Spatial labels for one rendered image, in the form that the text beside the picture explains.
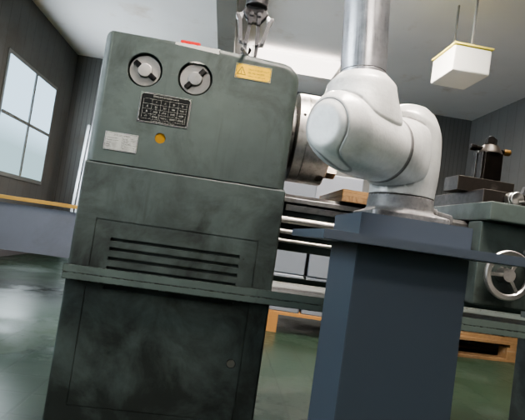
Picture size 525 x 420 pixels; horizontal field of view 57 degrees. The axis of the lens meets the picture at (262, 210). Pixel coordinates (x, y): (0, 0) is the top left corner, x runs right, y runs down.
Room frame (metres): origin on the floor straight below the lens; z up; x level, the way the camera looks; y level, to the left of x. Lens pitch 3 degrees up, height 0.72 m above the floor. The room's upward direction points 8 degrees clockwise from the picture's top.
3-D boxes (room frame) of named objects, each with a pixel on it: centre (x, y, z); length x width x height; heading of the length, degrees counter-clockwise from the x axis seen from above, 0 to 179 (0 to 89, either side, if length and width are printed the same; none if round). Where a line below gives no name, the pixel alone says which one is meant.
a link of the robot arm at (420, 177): (1.16, -0.32, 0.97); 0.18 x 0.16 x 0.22; 133
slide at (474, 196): (1.78, -0.77, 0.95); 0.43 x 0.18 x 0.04; 5
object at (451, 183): (1.71, -0.74, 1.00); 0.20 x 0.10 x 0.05; 95
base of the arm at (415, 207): (1.17, -0.35, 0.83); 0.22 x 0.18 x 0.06; 94
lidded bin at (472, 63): (4.23, -1.55, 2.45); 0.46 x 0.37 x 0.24; 4
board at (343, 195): (1.76, -0.38, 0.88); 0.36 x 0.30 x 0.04; 5
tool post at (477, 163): (1.71, -0.77, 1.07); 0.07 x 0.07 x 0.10; 5
